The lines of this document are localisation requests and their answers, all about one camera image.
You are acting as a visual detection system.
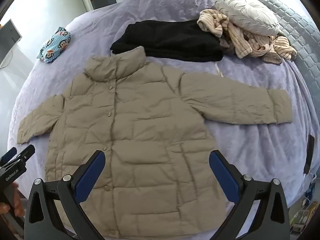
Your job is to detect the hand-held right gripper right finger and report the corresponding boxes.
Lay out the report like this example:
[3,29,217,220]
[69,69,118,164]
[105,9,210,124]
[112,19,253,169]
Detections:
[209,150,290,240]

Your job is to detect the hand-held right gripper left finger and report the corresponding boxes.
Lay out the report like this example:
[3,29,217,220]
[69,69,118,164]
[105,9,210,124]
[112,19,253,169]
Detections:
[24,150,106,240]

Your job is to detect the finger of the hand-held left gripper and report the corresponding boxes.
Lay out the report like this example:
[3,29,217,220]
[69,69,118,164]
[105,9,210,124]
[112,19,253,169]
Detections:
[0,147,17,165]
[5,144,35,167]

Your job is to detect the beige puffer jacket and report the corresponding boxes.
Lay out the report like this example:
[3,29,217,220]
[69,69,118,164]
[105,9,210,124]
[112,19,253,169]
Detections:
[17,46,293,239]

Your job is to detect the person's left hand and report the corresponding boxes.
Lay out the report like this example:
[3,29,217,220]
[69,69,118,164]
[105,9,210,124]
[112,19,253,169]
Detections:
[0,182,25,217]

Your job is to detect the purple fleece blanket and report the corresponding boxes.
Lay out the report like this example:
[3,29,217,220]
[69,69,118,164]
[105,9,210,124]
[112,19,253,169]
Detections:
[5,0,318,240]

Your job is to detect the black phone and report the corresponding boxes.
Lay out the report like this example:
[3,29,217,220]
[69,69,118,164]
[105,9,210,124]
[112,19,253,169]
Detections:
[304,134,315,174]

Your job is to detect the blue monkey print cloth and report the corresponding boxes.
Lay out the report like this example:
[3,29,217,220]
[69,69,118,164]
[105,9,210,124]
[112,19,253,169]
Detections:
[37,27,72,63]

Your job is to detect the grey knit cloth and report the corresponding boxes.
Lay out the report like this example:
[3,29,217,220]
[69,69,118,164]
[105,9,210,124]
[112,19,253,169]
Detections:
[219,38,236,55]

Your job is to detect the beige striped garment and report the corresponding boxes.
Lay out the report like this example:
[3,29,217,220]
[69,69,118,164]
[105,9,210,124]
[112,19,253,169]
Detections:
[197,9,297,64]

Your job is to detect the black folded garment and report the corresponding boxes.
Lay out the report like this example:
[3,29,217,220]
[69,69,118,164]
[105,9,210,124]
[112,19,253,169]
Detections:
[110,19,224,62]

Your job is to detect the grey quilted headboard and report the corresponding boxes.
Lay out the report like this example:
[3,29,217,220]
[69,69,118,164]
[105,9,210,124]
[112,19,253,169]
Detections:
[246,0,320,100]

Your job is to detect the cream round pleated pillow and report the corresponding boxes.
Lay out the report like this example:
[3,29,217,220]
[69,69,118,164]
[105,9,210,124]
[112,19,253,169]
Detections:
[214,0,280,37]

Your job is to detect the wall monitor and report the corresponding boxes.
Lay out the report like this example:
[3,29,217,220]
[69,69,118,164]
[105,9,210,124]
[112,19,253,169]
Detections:
[0,19,22,63]

